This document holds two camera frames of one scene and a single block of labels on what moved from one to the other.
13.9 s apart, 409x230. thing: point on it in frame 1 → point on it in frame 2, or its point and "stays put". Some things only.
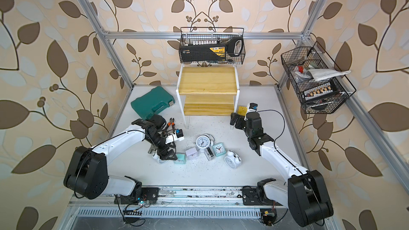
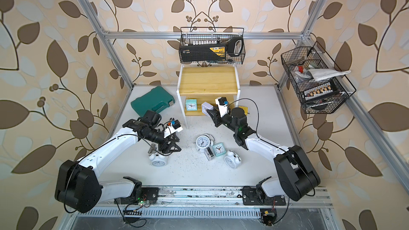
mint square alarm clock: x=181 y=159 → x=191 y=105
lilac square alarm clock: x=191 y=153 → x=205 y=106
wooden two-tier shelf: x=208 y=91 stays put
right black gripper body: x=242 y=123 → x=227 y=120
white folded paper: x=320 y=73 stays put
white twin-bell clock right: x=232 y=159 stays put
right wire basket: x=320 y=86 stays put
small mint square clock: x=219 y=149 stays put
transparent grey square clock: x=209 y=153 stays put
